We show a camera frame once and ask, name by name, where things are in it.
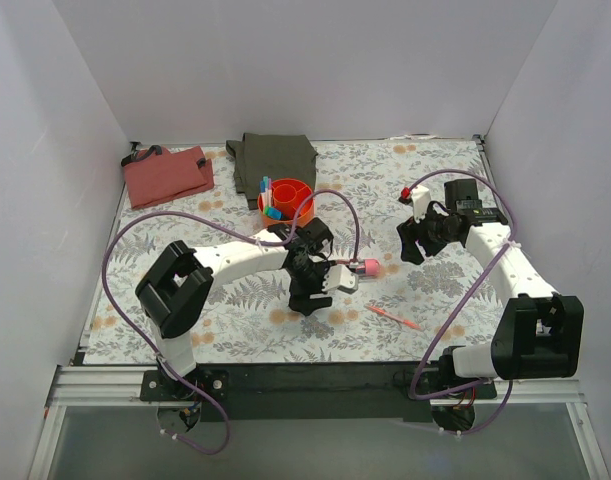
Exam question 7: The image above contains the black highlighter blue cap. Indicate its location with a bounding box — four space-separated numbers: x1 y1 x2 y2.
269 208 283 220

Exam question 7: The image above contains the orange round divided container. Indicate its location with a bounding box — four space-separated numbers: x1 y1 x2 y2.
257 178 315 227

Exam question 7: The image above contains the white pen pink cap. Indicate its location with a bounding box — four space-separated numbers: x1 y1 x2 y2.
264 177 272 207

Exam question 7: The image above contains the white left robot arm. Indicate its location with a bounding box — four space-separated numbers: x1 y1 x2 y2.
135 218 333 400

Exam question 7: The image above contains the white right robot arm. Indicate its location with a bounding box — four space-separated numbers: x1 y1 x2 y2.
397 176 584 398

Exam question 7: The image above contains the pink clear pencil case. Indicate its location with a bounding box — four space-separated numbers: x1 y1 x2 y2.
350 258 381 278

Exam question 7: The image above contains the floral patterned table mat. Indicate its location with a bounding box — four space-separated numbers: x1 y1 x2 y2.
81 140 503 365

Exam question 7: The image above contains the orange pen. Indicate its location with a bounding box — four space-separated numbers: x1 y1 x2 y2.
365 305 423 331

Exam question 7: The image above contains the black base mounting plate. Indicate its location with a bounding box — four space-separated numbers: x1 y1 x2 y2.
139 360 499 424

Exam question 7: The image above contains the olive green folded cloth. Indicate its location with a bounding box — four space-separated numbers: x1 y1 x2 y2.
225 133 318 210

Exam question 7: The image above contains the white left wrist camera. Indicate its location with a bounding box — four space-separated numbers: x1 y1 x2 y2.
322 264 359 294

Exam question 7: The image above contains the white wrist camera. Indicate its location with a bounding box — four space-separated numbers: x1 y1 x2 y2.
322 264 359 294
398 185 431 223

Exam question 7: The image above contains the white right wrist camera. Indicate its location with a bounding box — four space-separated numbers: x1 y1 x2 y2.
398 185 431 223

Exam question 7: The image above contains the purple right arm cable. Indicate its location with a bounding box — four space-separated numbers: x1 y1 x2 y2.
408 168 519 437

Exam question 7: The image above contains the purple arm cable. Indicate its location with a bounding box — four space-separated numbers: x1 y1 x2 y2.
408 168 519 437
102 189 364 455

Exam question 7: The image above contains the red pouch with black strap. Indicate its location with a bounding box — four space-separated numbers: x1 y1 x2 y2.
121 145 214 210

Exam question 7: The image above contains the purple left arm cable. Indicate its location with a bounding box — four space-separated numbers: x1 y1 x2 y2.
102 189 364 455

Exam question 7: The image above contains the aluminium frame rail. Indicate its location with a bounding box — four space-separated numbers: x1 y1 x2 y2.
29 365 610 479

